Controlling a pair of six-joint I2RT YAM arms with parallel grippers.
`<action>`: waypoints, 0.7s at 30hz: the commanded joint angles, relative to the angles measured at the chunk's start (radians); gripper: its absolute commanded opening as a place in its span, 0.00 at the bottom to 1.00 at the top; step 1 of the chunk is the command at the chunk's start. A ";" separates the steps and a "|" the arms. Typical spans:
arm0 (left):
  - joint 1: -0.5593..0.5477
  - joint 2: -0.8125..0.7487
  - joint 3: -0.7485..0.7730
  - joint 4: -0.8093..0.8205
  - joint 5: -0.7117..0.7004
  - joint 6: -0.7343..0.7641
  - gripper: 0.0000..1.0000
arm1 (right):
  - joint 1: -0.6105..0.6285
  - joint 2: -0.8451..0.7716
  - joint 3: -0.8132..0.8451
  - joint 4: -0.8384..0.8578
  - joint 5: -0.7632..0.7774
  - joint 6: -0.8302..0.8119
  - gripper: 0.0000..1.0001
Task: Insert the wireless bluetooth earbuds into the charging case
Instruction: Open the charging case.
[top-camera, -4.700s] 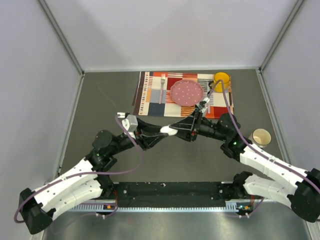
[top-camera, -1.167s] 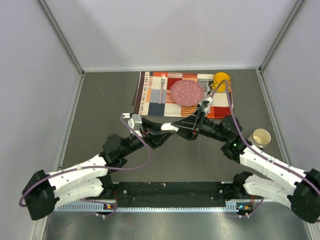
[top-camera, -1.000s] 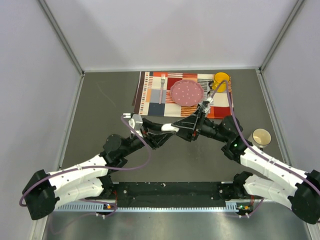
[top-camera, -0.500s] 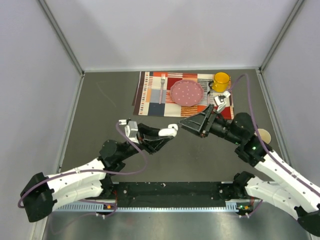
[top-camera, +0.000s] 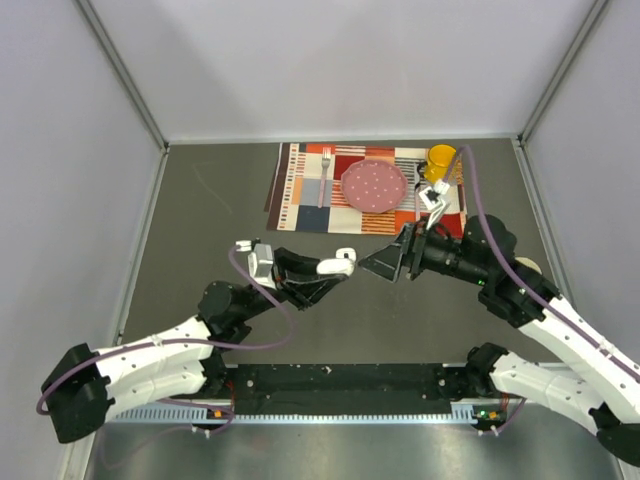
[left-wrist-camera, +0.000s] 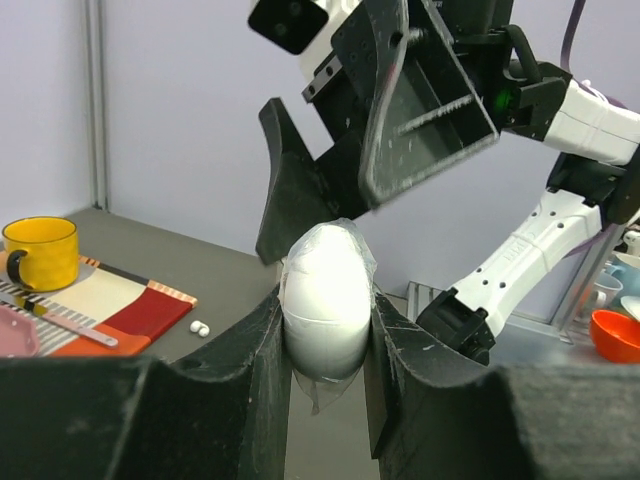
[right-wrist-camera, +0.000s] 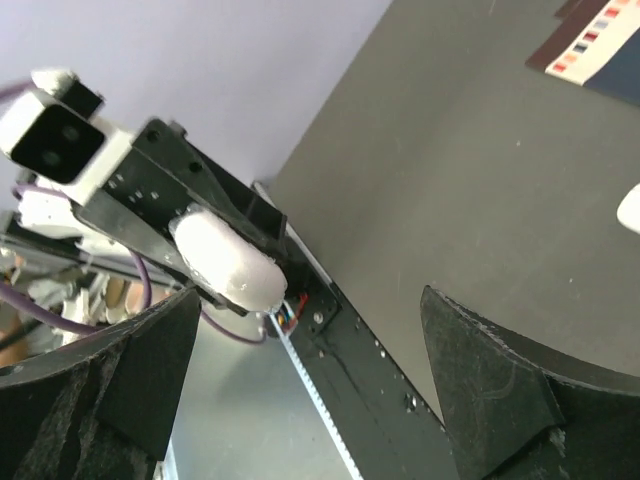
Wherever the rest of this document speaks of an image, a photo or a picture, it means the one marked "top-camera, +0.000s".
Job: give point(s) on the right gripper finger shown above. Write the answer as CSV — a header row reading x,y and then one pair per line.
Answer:
x,y
288,263
305,292
386,263

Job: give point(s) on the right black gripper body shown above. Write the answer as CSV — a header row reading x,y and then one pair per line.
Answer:
x,y
427,251

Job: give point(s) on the white earbud case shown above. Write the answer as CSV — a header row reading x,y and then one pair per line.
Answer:
x,y
342,263

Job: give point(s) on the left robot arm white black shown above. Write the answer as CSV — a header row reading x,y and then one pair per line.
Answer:
x,y
87,388

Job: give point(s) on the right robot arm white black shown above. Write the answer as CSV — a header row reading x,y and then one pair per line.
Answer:
x,y
602,396

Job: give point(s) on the patchwork colourful placemat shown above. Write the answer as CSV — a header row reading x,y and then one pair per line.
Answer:
x,y
292,205

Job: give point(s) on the pink dotted plate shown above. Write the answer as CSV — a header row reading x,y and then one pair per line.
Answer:
x,y
374,186

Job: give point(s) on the yellow mug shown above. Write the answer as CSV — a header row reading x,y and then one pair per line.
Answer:
x,y
438,164

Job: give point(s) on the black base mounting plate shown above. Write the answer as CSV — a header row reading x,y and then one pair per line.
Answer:
x,y
344,389

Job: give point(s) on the beige ceramic mug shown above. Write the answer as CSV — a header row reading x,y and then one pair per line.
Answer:
x,y
529,263

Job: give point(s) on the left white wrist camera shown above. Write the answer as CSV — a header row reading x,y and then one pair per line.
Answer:
x,y
260,261

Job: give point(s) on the pink handled fork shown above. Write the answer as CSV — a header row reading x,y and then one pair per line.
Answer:
x,y
325,164

